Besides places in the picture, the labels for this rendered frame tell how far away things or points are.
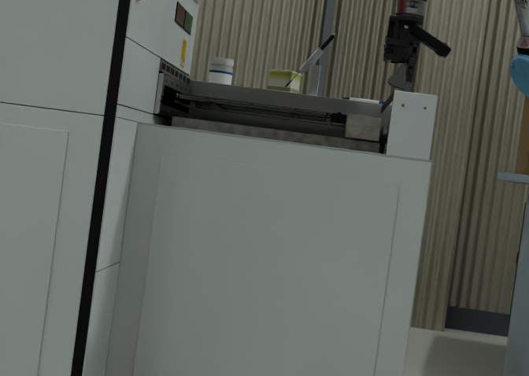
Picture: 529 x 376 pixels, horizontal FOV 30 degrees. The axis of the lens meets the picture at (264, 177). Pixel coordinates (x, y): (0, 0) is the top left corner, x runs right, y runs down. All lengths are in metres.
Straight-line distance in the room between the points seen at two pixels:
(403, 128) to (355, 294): 0.37
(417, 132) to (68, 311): 0.82
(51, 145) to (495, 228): 3.77
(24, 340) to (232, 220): 0.49
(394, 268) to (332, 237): 0.15
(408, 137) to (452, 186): 3.10
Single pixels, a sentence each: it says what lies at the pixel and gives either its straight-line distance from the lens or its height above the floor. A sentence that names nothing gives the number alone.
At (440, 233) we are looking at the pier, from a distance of 5.23.
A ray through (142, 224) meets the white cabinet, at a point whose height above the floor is 0.60.
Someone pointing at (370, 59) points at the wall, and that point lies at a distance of 5.39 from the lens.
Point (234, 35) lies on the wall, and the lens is 5.44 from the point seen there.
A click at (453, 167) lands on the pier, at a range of 5.23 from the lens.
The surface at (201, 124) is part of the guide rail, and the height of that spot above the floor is 0.84.
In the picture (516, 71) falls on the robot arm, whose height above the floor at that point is 1.04.
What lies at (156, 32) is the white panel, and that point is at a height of 1.02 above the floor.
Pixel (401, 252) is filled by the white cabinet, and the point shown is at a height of 0.62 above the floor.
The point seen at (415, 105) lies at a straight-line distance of 2.14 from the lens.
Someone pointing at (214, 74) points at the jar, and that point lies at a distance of 2.97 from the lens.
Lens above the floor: 0.78
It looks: 1 degrees down
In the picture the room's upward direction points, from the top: 8 degrees clockwise
